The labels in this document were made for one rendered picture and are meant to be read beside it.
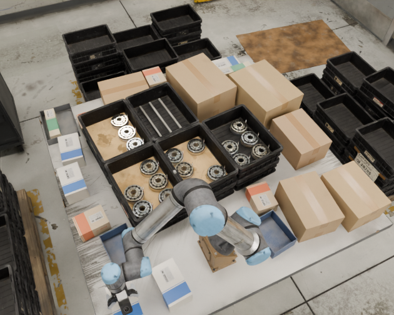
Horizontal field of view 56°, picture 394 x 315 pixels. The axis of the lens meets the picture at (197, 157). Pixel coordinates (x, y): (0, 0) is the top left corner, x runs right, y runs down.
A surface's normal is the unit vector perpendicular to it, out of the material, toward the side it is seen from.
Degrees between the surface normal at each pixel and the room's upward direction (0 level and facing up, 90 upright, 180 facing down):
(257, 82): 0
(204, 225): 76
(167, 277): 0
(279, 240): 0
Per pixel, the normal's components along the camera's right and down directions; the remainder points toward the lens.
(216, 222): 0.20, 0.62
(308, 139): 0.01, -0.60
